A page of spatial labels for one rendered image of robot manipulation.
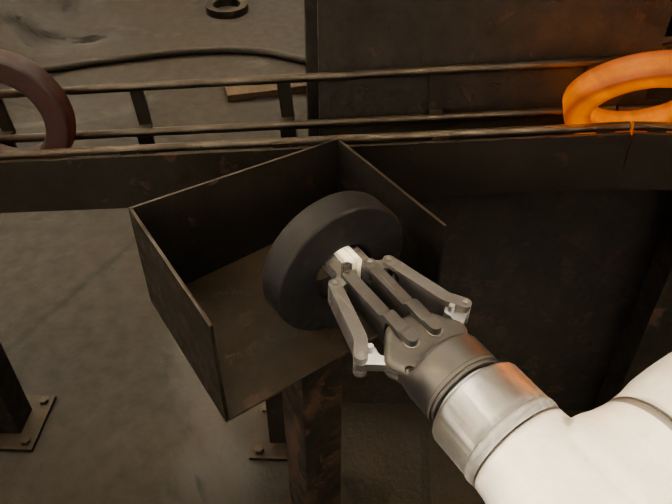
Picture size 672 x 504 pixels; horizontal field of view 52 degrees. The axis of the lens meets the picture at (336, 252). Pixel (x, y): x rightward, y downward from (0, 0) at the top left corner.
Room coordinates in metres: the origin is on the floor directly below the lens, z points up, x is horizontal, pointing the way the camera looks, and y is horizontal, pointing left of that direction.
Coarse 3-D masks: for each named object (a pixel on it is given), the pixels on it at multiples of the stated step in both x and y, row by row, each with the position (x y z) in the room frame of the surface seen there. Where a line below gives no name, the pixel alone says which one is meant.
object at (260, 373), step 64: (192, 192) 0.61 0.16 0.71; (256, 192) 0.65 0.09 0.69; (320, 192) 0.70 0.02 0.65; (384, 192) 0.63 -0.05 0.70; (192, 256) 0.60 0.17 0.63; (256, 256) 0.64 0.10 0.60; (192, 320) 0.44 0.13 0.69; (256, 320) 0.53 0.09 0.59; (256, 384) 0.45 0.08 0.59; (320, 384) 0.54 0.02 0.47; (320, 448) 0.54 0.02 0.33
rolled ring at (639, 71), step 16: (608, 64) 0.74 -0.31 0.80; (624, 64) 0.73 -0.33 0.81; (640, 64) 0.72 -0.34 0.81; (656, 64) 0.71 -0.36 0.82; (576, 80) 0.76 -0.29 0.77; (592, 80) 0.74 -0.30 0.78; (608, 80) 0.72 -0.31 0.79; (624, 80) 0.71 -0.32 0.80; (640, 80) 0.71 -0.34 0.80; (656, 80) 0.71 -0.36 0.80; (576, 96) 0.74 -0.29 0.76; (592, 96) 0.73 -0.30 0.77; (608, 96) 0.73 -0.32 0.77; (576, 112) 0.75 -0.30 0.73; (592, 112) 0.79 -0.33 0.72; (608, 112) 0.81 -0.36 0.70; (624, 112) 0.81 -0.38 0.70; (640, 112) 0.80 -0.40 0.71; (656, 112) 0.79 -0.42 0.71
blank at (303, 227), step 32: (352, 192) 0.54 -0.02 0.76; (288, 224) 0.51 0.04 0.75; (320, 224) 0.49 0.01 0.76; (352, 224) 0.51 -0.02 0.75; (384, 224) 0.53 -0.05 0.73; (288, 256) 0.48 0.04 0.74; (320, 256) 0.49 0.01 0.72; (288, 288) 0.47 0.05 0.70; (320, 288) 0.51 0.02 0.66; (288, 320) 0.47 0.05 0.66; (320, 320) 0.50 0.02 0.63
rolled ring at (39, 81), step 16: (0, 64) 0.81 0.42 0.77; (16, 64) 0.82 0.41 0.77; (32, 64) 0.83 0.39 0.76; (0, 80) 0.81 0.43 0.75; (16, 80) 0.81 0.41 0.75; (32, 80) 0.81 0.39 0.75; (48, 80) 0.83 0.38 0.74; (32, 96) 0.81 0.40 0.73; (48, 96) 0.81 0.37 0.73; (64, 96) 0.83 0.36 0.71; (48, 112) 0.81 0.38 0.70; (64, 112) 0.81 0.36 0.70; (48, 128) 0.81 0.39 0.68; (64, 128) 0.81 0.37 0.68; (0, 144) 0.84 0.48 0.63; (48, 144) 0.81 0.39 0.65; (64, 144) 0.81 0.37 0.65; (0, 160) 0.81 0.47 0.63
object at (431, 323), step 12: (372, 264) 0.49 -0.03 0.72; (372, 276) 0.48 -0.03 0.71; (384, 276) 0.47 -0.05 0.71; (372, 288) 0.48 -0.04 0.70; (384, 288) 0.46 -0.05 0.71; (396, 288) 0.46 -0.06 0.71; (384, 300) 0.46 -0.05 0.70; (396, 300) 0.45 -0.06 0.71; (408, 300) 0.44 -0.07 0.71; (396, 312) 0.45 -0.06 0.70; (408, 312) 0.43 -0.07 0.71; (420, 312) 0.42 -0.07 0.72; (432, 324) 0.41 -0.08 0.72
